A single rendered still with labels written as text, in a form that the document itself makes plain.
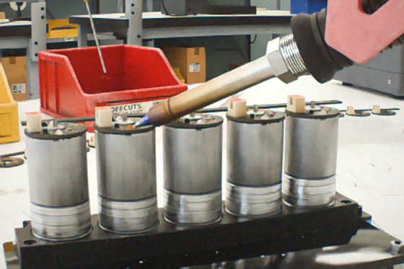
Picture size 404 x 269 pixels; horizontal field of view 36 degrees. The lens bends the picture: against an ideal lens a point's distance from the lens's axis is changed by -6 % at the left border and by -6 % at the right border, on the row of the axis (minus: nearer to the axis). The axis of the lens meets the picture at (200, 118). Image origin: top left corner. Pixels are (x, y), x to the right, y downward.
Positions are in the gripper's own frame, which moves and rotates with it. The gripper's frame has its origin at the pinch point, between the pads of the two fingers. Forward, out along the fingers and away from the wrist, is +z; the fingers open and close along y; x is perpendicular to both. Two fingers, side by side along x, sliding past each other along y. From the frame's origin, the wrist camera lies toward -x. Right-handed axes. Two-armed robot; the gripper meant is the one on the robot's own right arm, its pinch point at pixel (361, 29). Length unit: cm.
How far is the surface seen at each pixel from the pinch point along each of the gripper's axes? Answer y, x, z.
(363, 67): -54, -4, 11
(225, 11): -273, -96, 63
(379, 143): -28.0, 2.1, 10.7
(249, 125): -3.3, -2.5, 6.2
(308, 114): -5.4, -0.9, 5.1
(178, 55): -427, -166, 147
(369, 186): -16.3, 3.1, 10.1
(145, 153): -0.1, -4.8, 8.2
